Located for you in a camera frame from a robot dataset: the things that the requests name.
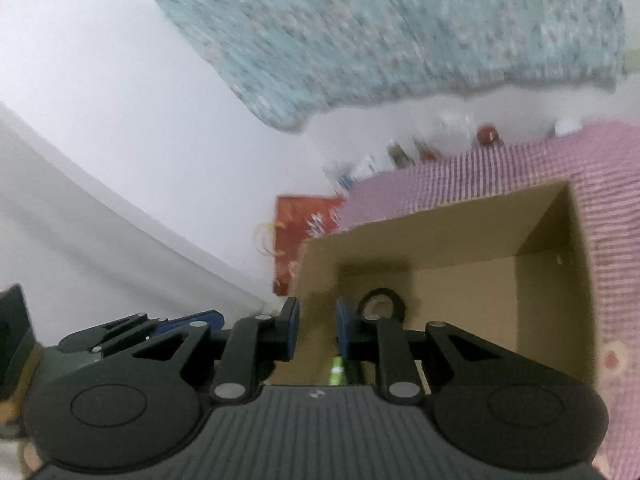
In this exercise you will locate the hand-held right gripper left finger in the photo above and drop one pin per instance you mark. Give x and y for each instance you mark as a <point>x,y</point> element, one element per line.
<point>290,330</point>

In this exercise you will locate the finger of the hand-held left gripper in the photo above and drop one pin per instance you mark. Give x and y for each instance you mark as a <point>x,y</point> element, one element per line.
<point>190,319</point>

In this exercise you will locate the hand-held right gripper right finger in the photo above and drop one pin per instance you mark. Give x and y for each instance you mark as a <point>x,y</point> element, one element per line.
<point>345,330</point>

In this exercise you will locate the green lip balm tube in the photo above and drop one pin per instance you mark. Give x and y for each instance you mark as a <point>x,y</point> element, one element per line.
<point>336,372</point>

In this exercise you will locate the brown cardboard box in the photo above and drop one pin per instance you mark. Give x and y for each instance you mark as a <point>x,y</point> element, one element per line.
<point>475,285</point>

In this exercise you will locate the red gift bag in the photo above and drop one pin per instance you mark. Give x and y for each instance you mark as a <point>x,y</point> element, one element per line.
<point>300,240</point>

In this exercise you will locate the blue white plastic item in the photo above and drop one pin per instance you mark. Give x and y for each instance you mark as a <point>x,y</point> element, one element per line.
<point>346,180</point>

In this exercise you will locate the red round object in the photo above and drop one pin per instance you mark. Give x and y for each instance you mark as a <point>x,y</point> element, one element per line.
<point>487,135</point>

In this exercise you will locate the pink checkered tablecloth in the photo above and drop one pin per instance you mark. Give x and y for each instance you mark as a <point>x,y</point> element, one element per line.
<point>615,260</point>

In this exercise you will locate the floral blue cloth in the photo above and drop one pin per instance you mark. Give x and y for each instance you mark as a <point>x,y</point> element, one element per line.
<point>375,35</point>

